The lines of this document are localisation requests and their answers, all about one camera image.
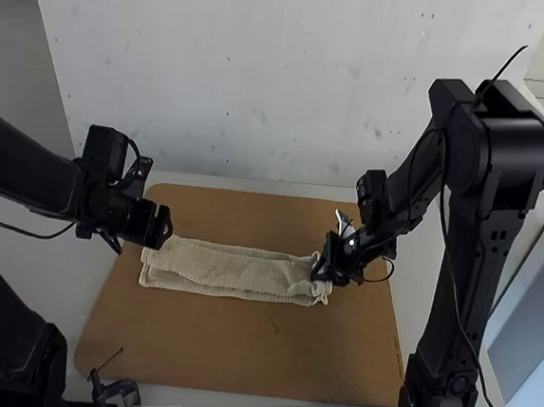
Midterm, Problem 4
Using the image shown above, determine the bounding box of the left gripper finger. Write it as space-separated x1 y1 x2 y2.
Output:
153 203 178 253

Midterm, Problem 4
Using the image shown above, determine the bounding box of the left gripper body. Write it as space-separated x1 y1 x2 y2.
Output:
122 197 162 251

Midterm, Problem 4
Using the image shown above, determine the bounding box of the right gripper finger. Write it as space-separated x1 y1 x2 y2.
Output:
310 256 339 286

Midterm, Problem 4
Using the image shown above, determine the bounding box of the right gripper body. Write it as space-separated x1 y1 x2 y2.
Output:
320 224 382 290

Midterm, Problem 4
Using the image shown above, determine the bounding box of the pale towel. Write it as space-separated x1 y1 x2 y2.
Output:
137 231 337 310

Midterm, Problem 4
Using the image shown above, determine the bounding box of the cork mat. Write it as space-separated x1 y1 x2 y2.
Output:
71 176 419 407

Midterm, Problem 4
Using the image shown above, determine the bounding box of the black clamp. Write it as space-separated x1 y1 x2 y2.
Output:
84 365 145 407

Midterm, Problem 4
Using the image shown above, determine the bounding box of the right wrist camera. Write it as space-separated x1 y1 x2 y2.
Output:
330 208 356 238

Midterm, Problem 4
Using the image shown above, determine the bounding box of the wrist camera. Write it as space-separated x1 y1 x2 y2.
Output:
122 154 156 201
330 208 356 238

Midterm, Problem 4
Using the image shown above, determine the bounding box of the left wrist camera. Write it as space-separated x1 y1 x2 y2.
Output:
122 154 156 201

